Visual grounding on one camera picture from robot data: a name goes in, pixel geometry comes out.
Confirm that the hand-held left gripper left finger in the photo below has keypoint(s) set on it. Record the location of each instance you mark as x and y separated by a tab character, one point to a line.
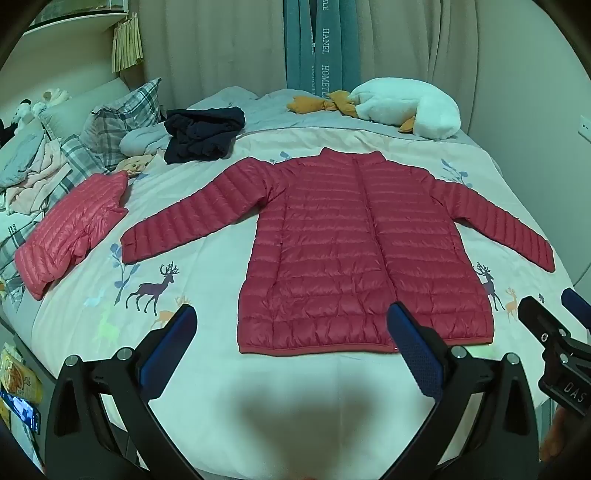
173	341

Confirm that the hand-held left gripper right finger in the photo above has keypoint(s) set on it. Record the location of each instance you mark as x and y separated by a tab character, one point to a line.
411	346

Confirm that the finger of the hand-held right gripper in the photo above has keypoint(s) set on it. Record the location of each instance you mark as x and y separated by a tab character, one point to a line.
577	304
542	321

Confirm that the red down jacket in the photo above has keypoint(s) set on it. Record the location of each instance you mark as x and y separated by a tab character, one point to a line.
323	254

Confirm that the pink crumpled clothes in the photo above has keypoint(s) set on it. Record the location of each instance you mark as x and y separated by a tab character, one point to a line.
39	180

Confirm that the person's right hand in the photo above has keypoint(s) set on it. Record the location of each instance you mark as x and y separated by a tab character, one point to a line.
557	436

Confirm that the folded pink down jacket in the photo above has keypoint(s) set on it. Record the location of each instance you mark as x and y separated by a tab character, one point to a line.
60	235

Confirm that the yellow snack packet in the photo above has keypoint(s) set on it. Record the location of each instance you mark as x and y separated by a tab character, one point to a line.
18	374

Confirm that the phone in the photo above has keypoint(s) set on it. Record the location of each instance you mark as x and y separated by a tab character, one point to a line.
21	413

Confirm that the small yellow doll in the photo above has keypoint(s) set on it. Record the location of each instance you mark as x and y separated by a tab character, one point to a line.
134	164

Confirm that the light grey garment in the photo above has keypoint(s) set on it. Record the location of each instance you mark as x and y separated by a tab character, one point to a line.
141	138

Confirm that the small plaid pillow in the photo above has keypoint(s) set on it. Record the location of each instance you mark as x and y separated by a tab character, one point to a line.
76	154

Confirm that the dark navy garment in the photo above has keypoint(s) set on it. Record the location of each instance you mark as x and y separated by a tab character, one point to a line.
203	131

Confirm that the large plaid pillow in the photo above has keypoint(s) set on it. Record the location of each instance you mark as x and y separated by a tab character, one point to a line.
124	108

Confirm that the white goose plush toy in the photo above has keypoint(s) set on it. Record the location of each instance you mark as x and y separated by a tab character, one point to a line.
406	104

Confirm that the grey-blue clothing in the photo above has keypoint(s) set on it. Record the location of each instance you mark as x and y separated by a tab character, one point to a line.
18	154

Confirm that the beige plush toy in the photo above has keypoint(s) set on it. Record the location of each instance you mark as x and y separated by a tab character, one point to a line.
55	95

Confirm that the black and white plush toy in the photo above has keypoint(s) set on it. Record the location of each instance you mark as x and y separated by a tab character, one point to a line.
23	110

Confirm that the beige curtain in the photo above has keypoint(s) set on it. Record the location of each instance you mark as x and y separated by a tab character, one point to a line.
207	46

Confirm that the wall shelf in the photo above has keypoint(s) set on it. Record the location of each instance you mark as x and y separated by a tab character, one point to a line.
74	21

